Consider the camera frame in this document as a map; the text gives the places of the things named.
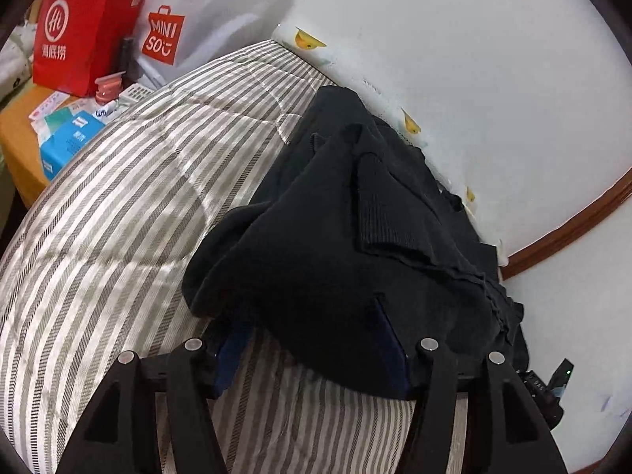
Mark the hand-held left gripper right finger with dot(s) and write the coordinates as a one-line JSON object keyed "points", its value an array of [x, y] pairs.
{"points": [[390, 350]]}

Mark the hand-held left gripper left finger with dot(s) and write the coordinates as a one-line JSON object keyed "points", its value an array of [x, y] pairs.
{"points": [[229, 355]]}

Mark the black sweatshirt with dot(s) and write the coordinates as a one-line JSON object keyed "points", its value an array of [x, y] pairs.
{"points": [[345, 256]]}

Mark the grey striped mattress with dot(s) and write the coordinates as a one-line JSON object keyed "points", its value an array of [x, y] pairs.
{"points": [[123, 207]]}

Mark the blue tissue box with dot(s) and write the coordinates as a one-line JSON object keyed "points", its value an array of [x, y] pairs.
{"points": [[69, 143]]}

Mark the white remote control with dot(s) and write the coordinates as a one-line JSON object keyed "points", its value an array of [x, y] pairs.
{"points": [[134, 94]]}

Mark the green medicine box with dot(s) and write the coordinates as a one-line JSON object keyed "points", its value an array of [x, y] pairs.
{"points": [[57, 121]]}

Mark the pink plastic container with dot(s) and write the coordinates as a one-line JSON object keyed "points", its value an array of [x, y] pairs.
{"points": [[108, 88]]}

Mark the wooden nightstand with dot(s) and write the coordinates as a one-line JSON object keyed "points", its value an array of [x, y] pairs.
{"points": [[19, 148]]}

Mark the white and red medicine box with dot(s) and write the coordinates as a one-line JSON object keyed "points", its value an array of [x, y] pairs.
{"points": [[47, 106]]}

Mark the duck print paper roll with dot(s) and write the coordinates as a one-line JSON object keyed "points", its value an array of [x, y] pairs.
{"points": [[306, 44]]}

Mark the white shopping bag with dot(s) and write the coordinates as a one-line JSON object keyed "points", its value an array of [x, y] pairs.
{"points": [[212, 10]]}

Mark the red paper bag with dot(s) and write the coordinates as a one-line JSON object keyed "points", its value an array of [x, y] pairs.
{"points": [[84, 34]]}

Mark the white polka-dot pillow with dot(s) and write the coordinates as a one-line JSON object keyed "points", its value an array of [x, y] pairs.
{"points": [[12, 59]]}

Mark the brown wooden door frame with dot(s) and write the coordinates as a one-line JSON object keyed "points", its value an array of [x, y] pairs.
{"points": [[568, 227]]}

